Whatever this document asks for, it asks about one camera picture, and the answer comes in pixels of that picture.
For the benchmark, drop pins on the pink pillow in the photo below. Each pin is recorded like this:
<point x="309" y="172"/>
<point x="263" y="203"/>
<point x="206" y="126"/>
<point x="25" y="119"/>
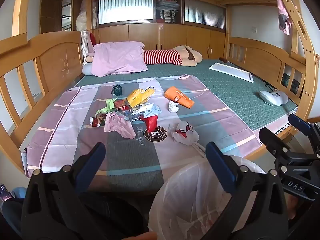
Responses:
<point x="120" y="57"/>

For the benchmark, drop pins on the frosted glass window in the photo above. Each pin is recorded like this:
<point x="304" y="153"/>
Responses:
<point x="205" y="13"/>
<point x="125" y="11"/>

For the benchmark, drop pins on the brown wooden wardrobe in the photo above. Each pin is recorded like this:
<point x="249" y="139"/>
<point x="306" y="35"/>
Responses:
<point x="50" y="17"/>

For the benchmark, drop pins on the white plastic bag red print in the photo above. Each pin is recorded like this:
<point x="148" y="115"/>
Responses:
<point x="185" y="132"/>

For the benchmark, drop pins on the green paper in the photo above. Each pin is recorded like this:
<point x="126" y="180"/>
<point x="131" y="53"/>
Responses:
<point x="106" y="106"/>

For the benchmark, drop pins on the stack of books and papers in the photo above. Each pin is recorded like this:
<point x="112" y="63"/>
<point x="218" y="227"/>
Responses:
<point x="167" y="8"/>

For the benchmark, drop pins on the person's right hand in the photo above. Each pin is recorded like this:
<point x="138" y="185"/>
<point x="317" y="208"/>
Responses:
<point x="294" y="207"/>

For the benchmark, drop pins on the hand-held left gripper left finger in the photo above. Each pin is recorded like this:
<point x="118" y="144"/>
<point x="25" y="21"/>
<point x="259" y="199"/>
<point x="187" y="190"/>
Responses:
<point x="93" y="164"/>

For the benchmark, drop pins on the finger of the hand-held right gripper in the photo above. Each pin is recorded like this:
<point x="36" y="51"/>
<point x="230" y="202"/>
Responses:
<point x="298" y="124"/>
<point x="272" y="141"/>

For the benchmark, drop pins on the white wall switch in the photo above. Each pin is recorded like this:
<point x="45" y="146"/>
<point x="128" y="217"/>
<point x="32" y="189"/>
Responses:
<point x="254" y="29"/>

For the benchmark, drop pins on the smartphone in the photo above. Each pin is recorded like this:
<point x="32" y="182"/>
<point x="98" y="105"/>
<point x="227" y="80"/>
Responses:
<point x="5" y="192"/>

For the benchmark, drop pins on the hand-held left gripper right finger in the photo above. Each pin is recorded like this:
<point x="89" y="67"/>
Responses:
<point x="220" y="165"/>

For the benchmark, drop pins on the wooden cabinet row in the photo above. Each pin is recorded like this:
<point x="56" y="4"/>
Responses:
<point x="175" y="36"/>

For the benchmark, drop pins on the white grey massager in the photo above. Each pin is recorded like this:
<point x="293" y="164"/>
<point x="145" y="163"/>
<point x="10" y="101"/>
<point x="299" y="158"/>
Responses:
<point x="273" y="97"/>

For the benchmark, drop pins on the dark red case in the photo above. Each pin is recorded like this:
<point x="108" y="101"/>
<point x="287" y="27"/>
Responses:
<point x="223" y="60"/>

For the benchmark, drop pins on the wooden headboard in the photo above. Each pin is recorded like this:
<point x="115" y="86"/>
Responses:
<point x="57" y="62"/>

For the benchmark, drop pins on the yellow snack bag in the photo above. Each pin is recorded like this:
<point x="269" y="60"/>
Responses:
<point x="136" y="98"/>

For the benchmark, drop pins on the green patterned mattress mat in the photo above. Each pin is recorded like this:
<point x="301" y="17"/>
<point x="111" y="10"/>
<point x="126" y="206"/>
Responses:
<point x="237" y="97"/>

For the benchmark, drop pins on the pink hanging cloth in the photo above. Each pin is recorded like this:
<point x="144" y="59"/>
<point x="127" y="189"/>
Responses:
<point x="283" y="17"/>

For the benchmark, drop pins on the orange packet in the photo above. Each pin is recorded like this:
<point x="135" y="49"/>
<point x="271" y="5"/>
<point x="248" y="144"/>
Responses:
<point x="178" y="97"/>

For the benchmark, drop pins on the person's left hand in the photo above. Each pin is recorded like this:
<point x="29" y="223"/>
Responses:
<point x="147" y="236"/>

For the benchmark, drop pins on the blue cloth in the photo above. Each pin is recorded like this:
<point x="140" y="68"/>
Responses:
<point x="18" y="192"/>

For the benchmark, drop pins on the bin with white plastic liner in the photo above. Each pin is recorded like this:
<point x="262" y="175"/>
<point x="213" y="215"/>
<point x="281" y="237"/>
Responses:
<point x="190" y="195"/>

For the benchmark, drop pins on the person's leg in dark trousers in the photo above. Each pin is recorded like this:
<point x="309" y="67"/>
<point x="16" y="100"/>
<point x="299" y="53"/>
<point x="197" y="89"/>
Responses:
<point x="117" y="215"/>

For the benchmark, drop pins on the white tissue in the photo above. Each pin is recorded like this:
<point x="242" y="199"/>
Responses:
<point x="173" y="107"/>

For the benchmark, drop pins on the plush toy red striped shirt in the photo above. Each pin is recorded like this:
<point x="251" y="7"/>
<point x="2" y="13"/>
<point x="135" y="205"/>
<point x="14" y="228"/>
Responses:
<point x="162" y="56"/>

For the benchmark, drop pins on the red snack packet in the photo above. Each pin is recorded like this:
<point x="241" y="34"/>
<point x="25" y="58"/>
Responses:
<point x="97" y="121"/>

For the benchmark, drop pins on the white grey hanging cloth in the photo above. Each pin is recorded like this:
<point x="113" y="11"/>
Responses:
<point x="85" y="42"/>

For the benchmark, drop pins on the plaid bed sheet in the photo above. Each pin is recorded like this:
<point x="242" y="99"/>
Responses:
<point x="75" y="130"/>

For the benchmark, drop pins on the white plastic-wrapped bundle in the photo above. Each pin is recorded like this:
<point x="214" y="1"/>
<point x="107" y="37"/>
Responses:
<point x="83" y="17"/>

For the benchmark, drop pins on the dark green wrapper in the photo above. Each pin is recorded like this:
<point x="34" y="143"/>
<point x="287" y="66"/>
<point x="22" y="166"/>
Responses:
<point x="117" y="90"/>

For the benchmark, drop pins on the light blue cushion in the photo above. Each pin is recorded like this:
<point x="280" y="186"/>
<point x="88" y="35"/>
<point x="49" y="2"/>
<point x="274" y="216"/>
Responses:
<point x="87" y="70"/>

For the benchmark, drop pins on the white board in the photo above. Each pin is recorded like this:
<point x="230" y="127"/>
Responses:
<point x="231" y="71"/>

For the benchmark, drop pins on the red cloth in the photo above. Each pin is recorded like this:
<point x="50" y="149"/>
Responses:
<point x="93" y="40"/>

